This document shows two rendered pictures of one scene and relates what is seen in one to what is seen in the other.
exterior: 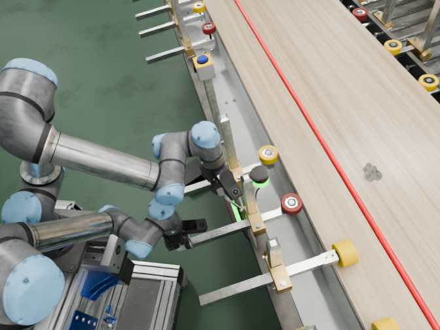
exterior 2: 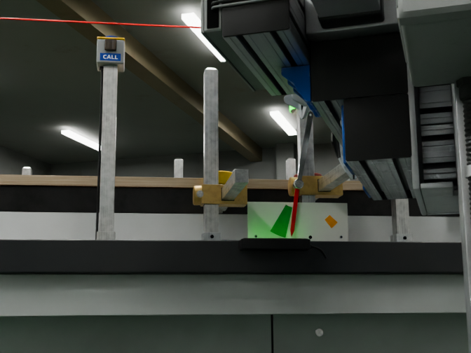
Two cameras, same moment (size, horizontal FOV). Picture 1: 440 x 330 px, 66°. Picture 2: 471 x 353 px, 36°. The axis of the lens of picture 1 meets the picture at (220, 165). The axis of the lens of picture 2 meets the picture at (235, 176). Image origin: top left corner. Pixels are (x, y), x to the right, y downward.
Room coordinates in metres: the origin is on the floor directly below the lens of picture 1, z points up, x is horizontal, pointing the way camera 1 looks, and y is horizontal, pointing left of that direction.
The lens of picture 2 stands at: (0.94, 1.75, 0.51)
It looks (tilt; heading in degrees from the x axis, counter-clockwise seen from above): 11 degrees up; 265
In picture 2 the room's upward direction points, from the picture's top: straight up
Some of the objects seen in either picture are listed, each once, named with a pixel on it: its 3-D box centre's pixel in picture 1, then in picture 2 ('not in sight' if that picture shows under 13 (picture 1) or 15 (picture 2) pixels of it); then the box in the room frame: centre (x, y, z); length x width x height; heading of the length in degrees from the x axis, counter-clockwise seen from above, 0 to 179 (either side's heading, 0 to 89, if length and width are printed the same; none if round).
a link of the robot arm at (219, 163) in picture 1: (211, 157); not in sight; (0.62, 0.02, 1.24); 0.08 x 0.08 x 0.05
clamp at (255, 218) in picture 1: (255, 217); (315, 187); (0.57, -0.08, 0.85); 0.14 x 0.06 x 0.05; 3
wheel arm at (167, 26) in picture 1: (171, 25); not in sight; (2.05, 0.06, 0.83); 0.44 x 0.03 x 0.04; 93
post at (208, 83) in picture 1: (215, 111); (107, 152); (1.11, -0.04, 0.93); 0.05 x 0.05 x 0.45; 3
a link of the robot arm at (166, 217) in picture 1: (163, 213); not in sight; (0.54, 0.22, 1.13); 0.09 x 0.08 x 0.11; 135
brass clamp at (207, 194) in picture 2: (236, 171); (219, 195); (0.82, -0.06, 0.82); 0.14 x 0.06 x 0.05; 3
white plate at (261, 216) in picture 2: (246, 218); (298, 221); (0.63, -0.05, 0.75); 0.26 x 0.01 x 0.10; 3
